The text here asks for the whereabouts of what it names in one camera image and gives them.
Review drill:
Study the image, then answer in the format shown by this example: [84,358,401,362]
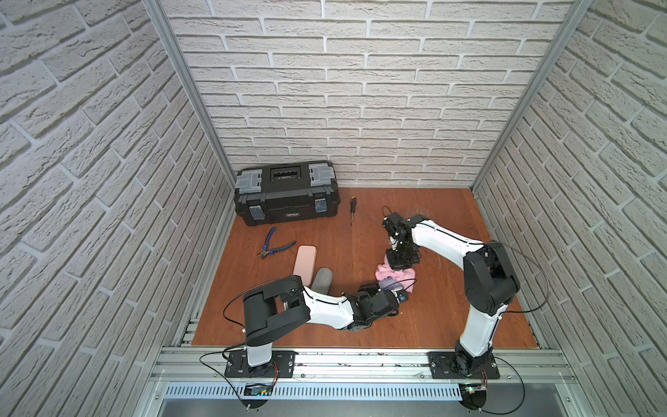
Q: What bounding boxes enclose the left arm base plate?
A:
[224,350,297,379]

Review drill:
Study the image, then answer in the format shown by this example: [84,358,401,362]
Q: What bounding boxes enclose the blue handled pliers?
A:
[258,226,297,260]

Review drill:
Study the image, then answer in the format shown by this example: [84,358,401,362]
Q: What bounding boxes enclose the black handled screwdriver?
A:
[350,196,358,226]

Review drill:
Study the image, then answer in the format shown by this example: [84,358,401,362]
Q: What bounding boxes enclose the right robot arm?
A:
[382,212,520,376]

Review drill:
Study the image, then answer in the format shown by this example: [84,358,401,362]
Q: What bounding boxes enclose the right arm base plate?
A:
[427,350,500,380]

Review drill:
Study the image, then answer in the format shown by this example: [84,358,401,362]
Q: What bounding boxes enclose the black plastic toolbox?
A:
[234,160,340,226]

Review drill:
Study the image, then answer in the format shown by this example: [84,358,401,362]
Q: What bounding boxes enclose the lavender eyeglass case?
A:
[378,277,404,291]

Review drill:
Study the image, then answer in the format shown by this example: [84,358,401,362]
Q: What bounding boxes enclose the pink eyeglass case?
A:
[293,245,317,287]

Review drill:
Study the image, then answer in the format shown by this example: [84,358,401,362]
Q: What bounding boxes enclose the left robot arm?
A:
[243,275,408,368]

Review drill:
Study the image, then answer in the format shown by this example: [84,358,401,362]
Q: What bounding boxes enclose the pink microfiber cloth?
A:
[375,262,416,293]

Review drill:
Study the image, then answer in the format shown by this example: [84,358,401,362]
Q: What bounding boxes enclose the grey felt eyeglass case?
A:
[310,268,333,295]

